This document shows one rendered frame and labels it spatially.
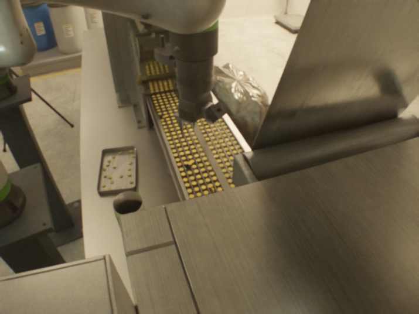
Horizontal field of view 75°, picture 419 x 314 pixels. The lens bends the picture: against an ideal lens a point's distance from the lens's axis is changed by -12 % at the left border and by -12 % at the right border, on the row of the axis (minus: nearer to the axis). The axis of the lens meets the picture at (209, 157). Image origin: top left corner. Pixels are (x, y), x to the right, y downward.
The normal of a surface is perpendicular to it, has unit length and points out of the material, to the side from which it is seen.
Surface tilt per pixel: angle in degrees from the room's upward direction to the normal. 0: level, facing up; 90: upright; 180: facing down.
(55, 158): 0
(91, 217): 0
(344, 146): 38
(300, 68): 109
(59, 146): 0
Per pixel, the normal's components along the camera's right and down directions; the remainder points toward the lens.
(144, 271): 0.00, -0.75
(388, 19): 0.30, 0.84
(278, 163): 0.19, -0.21
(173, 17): -0.22, 0.84
